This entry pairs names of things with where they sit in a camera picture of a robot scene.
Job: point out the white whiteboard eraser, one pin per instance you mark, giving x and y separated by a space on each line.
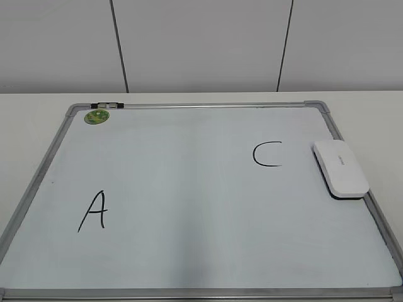
341 170

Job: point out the black and silver frame clip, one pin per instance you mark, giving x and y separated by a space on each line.
109 105

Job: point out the green round magnet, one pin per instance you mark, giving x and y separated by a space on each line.
96 117

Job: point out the white board with grey frame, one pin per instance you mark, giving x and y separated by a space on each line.
195 201

